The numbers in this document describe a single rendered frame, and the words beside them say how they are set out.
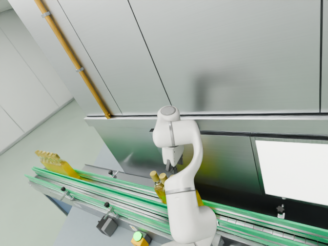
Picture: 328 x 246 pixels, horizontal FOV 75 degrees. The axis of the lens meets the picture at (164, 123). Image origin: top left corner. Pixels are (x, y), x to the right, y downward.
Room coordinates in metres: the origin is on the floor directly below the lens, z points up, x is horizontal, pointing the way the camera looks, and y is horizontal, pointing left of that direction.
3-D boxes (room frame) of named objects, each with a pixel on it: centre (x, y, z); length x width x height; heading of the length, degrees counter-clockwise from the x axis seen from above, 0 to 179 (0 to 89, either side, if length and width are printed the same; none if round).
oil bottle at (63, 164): (1.42, 0.83, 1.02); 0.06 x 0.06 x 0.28; 47
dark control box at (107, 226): (0.93, 0.59, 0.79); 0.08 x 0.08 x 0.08; 47
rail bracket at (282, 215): (0.48, -0.29, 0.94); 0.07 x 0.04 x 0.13; 137
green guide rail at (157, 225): (1.11, 0.69, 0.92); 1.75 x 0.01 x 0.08; 47
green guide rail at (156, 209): (1.16, 0.64, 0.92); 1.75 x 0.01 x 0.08; 47
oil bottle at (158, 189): (0.78, 0.15, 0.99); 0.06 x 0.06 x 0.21; 49
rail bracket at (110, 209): (0.87, 0.50, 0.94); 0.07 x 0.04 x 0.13; 137
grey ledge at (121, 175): (1.20, 0.44, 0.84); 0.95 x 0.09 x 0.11; 47
